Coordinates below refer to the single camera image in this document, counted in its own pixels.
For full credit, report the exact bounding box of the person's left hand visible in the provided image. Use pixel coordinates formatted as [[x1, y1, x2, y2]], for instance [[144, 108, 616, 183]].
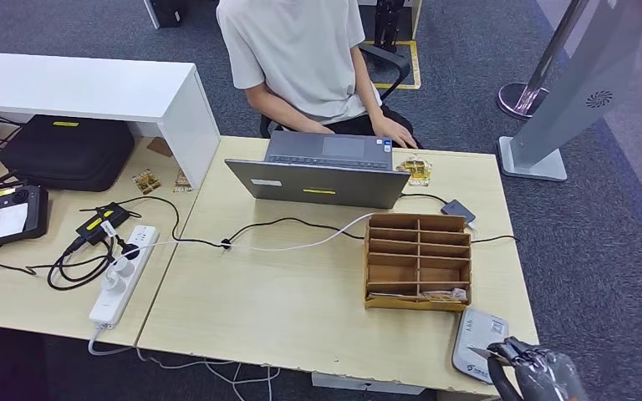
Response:
[[372, 114, 419, 150]]

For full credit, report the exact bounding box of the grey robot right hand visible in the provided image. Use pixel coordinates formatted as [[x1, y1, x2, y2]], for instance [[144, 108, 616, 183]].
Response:
[[486, 336, 591, 401]]

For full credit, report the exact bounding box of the person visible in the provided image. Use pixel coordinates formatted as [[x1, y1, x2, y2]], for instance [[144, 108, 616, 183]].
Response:
[[216, 0, 423, 150]]

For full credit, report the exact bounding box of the wooden card organizer box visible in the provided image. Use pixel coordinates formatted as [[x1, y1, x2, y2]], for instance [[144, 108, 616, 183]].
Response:
[[363, 212, 472, 312]]

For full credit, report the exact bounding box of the yellow floor tape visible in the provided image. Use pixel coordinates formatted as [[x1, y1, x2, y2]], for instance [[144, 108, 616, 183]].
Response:
[[362, 39, 422, 91]]

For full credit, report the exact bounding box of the grey laptop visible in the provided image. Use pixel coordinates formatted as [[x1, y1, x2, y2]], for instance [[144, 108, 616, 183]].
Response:
[[224, 130, 412, 211]]

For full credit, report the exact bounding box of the black office chair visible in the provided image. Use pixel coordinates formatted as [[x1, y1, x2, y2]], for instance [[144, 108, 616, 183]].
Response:
[[258, 43, 414, 140]]

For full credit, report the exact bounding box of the small grey hub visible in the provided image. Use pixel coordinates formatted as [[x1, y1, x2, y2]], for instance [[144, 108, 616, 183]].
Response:
[[441, 199, 477, 225]]

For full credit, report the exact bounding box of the black equipment stand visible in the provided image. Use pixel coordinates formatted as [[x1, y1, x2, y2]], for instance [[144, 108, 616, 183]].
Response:
[[373, 0, 406, 53]]

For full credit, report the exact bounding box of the grey kiosk stand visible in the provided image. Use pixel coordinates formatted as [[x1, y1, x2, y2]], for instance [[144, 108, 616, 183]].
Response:
[[496, 0, 642, 183]]

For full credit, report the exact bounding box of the brown cardboard tag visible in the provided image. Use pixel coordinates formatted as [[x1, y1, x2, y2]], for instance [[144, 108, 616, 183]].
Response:
[[146, 136, 174, 158]]

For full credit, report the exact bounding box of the black computer tower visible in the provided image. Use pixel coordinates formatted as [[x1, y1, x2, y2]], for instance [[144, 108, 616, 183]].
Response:
[[142, 0, 185, 30]]

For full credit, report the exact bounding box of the black plug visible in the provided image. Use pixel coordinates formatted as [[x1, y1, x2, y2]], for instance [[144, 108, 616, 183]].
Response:
[[117, 236, 141, 261]]

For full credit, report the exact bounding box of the black power adapter yellow label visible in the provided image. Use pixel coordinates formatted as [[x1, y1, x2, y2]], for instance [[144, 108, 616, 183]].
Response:
[[75, 202, 132, 246]]

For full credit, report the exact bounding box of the white desk shelf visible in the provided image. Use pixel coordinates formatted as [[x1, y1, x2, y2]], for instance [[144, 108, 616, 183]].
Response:
[[0, 51, 222, 190]]

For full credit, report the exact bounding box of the black carrying case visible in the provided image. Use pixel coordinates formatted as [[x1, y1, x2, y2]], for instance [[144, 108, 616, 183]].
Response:
[[0, 114, 136, 193]]

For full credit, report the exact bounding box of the white power strip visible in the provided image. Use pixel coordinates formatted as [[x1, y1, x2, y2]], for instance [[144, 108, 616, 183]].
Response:
[[88, 224, 161, 327]]

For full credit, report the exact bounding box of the black remote controller with screen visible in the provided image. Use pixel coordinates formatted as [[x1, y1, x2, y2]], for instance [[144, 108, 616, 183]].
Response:
[[0, 174, 49, 254]]

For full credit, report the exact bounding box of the black hub cable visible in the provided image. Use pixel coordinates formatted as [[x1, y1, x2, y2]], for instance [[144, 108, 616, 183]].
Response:
[[400, 192, 450, 206]]

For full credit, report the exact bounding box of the long black cable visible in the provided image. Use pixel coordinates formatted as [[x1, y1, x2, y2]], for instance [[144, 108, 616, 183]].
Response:
[[79, 195, 366, 250]]

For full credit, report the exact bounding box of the silver stanchion post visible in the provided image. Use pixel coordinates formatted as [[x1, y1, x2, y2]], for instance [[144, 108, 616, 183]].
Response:
[[496, 0, 588, 122]]

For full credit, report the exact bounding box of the short black cable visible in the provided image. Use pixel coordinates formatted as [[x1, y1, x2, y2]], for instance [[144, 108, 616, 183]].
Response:
[[470, 234, 520, 245]]

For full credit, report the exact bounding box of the white table support bracket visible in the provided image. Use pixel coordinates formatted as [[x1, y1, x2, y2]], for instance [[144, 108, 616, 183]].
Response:
[[310, 372, 426, 396]]

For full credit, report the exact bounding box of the white power strip cable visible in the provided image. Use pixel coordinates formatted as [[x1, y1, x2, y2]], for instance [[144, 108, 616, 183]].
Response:
[[87, 323, 281, 401]]

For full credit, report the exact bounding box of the coiled black adapter cable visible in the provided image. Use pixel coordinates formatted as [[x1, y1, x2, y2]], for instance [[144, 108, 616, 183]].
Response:
[[26, 236, 118, 292]]

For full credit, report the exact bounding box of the black controller cable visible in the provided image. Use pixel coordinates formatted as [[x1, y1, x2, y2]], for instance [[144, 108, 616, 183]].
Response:
[[0, 246, 38, 277]]

